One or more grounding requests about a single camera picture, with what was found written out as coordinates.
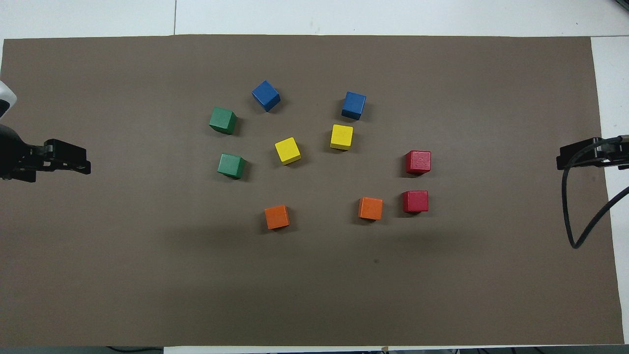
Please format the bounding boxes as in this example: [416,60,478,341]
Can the orange wooden cube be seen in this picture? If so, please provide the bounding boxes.
[358,197,384,221]
[264,205,290,230]

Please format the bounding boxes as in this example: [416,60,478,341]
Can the brown table mat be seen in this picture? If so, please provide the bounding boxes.
[0,34,625,348]

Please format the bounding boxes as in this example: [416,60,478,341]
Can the green wooden cube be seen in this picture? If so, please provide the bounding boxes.
[217,153,247,179]
[209,107,238,135]

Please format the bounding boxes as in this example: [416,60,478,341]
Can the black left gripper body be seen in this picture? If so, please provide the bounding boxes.
[0,124,47,183]

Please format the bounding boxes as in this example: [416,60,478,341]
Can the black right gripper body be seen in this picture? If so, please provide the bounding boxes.
[596,135,629,171]

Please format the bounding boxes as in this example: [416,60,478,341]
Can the red wooden cube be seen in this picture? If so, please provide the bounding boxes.
[402,190,429,214]
[405,150,432,176]

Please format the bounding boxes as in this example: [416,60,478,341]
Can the yellow wooden cube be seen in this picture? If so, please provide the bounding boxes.
[330,124,354,151]
[274,137,302,165]

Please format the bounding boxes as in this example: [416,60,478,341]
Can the blue wooden cube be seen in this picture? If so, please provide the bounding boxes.
[341,91,367,121]
[252,80,281,113]

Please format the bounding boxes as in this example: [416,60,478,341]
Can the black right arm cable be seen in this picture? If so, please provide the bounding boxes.
[561,137,629,250]

